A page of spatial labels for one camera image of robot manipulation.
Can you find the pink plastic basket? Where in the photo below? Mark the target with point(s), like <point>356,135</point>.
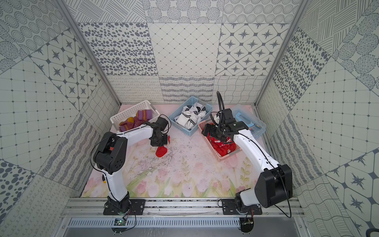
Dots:
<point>216,154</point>

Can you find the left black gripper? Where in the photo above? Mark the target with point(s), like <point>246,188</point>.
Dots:
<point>158,140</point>

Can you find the blue plastic basket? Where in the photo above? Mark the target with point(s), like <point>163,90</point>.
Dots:
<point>190,102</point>

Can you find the white sock black pattern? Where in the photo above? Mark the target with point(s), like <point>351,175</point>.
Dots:
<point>197,109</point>

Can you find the aluminium mounting rail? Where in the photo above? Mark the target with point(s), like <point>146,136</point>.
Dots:
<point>178,207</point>

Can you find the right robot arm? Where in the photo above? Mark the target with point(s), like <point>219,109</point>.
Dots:
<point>274,183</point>

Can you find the clear plastic tool box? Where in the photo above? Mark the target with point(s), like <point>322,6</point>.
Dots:
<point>256,126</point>

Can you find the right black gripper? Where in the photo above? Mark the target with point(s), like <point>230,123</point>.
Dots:
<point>212,128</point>

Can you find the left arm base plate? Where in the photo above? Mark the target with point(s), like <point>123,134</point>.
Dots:
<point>124,206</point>

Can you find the white sock black stripes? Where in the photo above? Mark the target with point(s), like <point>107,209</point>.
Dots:
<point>186,120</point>

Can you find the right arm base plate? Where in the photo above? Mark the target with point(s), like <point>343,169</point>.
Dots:
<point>236,207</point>

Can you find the white plastic basket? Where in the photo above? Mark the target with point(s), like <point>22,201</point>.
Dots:
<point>132,111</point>

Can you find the red patterned sock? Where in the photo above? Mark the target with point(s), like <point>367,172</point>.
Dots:
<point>162,150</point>

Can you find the purple striped sock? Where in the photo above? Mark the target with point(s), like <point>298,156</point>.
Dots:
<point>144,115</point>

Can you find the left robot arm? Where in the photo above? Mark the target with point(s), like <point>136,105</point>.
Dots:
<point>110,155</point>

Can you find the maroon purple toe sock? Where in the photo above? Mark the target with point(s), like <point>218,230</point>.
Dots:
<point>126,125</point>

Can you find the red santa striped sock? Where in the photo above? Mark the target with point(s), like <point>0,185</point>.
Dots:
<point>222,147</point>

